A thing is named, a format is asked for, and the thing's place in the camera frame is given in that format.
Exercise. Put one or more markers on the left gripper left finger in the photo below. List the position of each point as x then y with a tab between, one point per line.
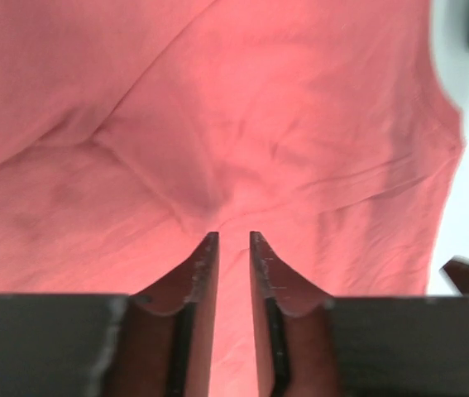
166	338

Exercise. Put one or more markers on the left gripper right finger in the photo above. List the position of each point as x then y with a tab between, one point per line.
294	352

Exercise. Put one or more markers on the pink t shirt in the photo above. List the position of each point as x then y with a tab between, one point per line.
130	129

